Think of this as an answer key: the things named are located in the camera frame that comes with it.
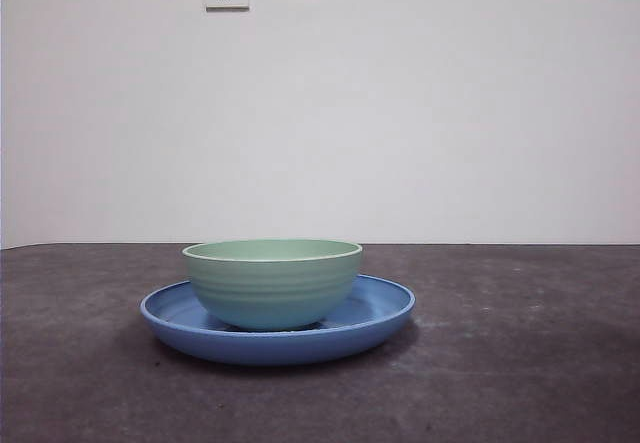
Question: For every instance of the green ribbed bowl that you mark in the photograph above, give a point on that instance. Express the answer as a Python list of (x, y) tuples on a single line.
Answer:
[(272, 283)]

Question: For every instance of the blue plate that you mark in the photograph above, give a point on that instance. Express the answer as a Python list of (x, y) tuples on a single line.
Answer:
[(275, 348)]

